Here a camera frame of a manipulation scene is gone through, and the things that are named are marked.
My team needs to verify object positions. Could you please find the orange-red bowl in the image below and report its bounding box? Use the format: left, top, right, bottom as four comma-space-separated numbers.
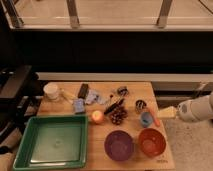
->
138, 128, 166, 158

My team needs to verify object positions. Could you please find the orange carrot toy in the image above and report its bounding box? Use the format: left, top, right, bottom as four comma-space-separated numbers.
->
149, 108, 160, 127

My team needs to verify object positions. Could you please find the small blue cup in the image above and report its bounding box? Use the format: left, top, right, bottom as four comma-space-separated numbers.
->
140, 112, 153, 128

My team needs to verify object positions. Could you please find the wooden board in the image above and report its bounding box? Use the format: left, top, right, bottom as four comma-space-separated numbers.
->
38, 82, 175, 171

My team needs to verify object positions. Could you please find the dark grape bunch toy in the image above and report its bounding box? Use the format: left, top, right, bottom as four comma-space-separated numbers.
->
109, 106, 127, 125

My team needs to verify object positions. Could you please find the small dark toy object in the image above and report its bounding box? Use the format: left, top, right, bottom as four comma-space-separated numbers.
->
117, 86, 129, 96

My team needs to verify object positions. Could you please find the purple bowl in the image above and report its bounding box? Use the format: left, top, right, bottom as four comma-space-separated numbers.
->
104, 130, 134, 161

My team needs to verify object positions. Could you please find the orange apple toy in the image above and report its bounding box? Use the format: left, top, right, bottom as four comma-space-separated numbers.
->
91, 110, 104, 124

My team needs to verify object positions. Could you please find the crumpled blue-white cloth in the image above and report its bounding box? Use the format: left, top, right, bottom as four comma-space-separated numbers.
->
85, 89, 107, 105

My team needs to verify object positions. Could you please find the black rectangular block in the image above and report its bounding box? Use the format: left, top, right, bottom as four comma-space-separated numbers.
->
78, 84, 89, 99

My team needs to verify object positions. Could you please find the blue sponge block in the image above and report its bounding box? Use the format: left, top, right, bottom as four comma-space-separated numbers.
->
73, 98, 85, 114

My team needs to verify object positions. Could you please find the white cup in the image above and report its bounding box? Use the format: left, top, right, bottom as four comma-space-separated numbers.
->
43, 83, 60, 100

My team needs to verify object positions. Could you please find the green plastic tray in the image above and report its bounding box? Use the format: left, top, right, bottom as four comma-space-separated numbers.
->
13, 115, 88, 171

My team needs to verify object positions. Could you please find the black side stand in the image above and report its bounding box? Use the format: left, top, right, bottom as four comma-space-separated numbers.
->
0, 65, 41, 131

